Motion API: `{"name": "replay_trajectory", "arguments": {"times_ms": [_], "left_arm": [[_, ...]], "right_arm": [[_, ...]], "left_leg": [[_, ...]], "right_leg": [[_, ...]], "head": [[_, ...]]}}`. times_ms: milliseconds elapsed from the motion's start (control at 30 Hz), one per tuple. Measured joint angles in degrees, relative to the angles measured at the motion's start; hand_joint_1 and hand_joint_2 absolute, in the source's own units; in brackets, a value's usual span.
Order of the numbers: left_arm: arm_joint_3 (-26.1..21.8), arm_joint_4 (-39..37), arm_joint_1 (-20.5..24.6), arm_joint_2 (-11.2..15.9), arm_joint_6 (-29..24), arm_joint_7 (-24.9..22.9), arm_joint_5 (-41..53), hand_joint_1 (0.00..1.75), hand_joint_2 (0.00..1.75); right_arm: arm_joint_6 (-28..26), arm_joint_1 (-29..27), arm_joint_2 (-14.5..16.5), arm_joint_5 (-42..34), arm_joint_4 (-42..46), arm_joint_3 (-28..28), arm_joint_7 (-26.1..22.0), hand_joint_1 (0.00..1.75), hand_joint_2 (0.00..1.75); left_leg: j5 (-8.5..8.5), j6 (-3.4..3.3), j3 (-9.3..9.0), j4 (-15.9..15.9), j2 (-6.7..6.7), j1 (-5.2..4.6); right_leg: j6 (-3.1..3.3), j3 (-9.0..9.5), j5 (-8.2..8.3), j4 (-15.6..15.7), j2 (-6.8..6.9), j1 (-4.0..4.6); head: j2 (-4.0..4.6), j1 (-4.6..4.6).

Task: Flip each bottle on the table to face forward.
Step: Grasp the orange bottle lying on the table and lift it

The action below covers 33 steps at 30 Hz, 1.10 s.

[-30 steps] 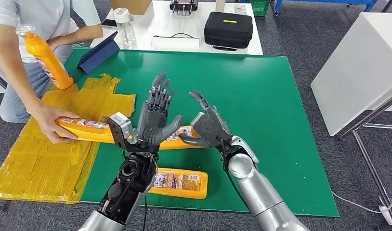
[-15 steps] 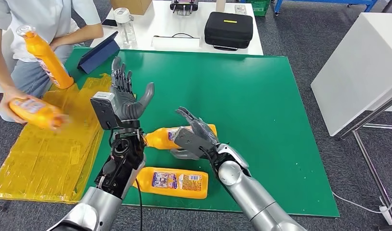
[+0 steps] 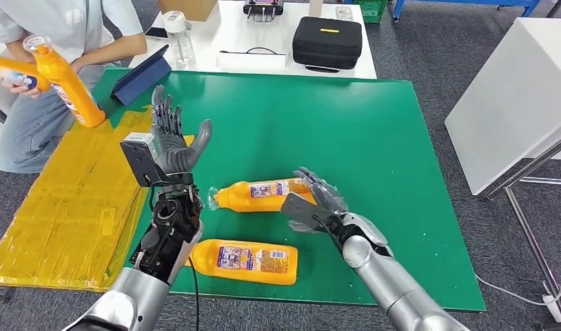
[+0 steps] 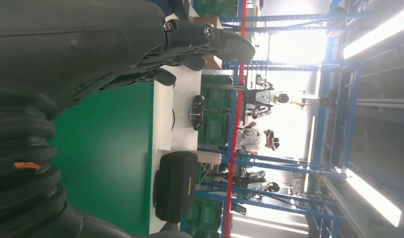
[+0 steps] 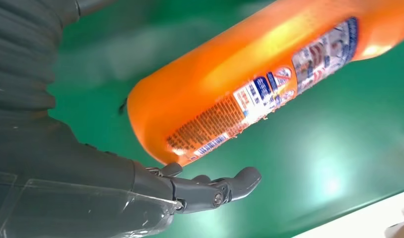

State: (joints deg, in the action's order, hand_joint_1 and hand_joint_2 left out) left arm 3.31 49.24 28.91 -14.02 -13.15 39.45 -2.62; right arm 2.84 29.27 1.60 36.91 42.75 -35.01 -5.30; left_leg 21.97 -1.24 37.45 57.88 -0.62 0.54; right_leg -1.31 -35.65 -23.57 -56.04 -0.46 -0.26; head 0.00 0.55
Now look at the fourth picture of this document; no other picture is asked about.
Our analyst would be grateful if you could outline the red pole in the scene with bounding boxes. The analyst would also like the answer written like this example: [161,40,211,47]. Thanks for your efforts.
[223,0,248,238]

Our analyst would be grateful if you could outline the black controller device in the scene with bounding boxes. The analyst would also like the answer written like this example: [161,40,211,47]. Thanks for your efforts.
[188,95,206,131]

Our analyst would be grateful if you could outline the green table mat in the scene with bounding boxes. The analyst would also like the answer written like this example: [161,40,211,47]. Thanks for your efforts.
[49,80,155,236]

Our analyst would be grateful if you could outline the beige wooden block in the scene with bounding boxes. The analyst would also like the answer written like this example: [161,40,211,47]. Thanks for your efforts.
[192,150,222,166]

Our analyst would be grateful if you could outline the black carrying case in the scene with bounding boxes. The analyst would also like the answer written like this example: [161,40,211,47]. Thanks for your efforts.
[153,151,199,224]

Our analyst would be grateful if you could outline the white table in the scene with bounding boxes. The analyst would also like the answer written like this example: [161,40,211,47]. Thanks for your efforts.
[148,3,202,235]

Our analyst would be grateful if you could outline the green plastic crate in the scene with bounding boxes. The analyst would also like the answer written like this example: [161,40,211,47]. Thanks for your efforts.
[199,112,232,147]
[202,86,233,111]
[185,197,223,231]
[197,0,239,17]

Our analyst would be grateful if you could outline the blue metal rack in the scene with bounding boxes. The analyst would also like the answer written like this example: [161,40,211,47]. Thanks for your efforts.
[180,0,374,238]

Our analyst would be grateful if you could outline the person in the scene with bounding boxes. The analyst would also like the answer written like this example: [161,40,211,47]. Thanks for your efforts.
[236,122,281,156]

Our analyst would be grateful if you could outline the brown cardboard box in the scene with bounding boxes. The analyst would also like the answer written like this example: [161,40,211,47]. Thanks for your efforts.
[193,15,223,70]

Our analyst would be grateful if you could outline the ceiling light strip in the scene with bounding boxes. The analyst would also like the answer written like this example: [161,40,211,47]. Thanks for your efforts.
[342,4,404,60]
[345,169,403,228]

